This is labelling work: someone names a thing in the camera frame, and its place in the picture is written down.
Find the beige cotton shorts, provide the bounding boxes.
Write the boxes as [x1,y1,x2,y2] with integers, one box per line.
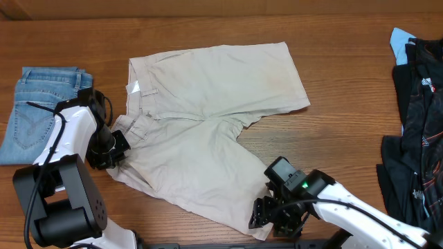
[109,42,309,240]

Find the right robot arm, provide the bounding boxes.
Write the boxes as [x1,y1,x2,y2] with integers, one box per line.
[248,156,442,248]

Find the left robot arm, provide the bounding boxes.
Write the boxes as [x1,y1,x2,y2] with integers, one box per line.
[12,88,143,248]

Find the folded blue jeans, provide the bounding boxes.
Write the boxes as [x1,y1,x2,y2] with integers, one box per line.
[1,67,93,165]

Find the black patterned garment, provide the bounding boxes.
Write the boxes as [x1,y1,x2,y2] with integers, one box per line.
[377,38,442,232]

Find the light blue garment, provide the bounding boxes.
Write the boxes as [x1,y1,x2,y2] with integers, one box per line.
[390,28,415,66]

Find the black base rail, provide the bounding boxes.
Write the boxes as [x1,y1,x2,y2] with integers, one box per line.
[140,239,343,249]

